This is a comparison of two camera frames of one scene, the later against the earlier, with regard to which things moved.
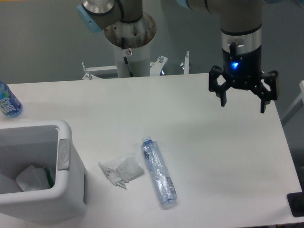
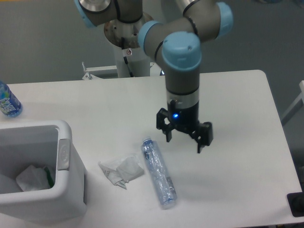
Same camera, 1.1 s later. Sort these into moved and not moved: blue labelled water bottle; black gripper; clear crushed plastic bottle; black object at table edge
Moved: black gripper
Not moved: blue labelled water bottle; clear crushed plastic bottle; black object at table edge
